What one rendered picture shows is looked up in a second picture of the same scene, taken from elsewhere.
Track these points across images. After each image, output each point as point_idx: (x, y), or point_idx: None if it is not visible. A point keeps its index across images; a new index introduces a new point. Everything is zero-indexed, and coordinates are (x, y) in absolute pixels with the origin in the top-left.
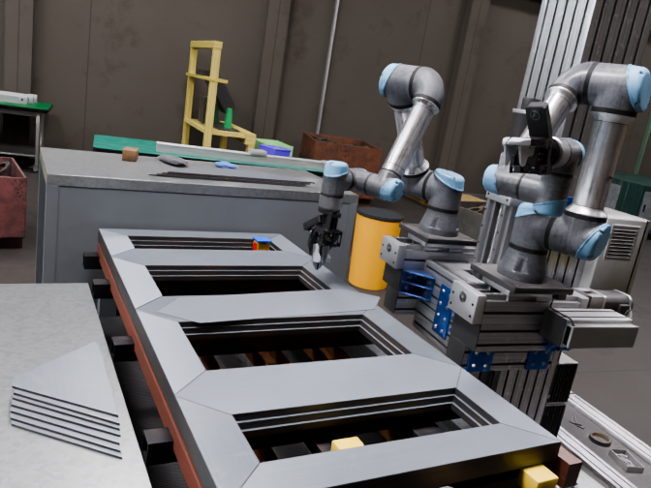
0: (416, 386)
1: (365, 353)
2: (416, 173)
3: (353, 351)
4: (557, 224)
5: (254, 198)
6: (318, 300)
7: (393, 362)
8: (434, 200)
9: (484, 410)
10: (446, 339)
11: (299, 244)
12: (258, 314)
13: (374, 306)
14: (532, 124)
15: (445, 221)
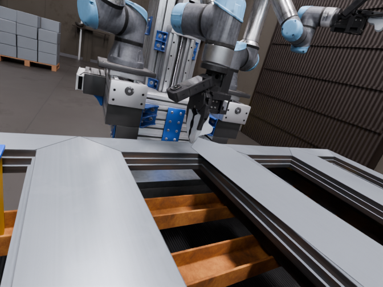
0: (335, 167)
1: (183, 185)
2: (124, 4)
3: (164, 193)
4: (249, 53)
5: None
6: (240, 168)
7: (316, 165)
8: (136, 36)
9: (328, 156)
10: None
11: None
12: (327, 215)
13: (223, 145)
14: (362, 1)
15: (142, 54)
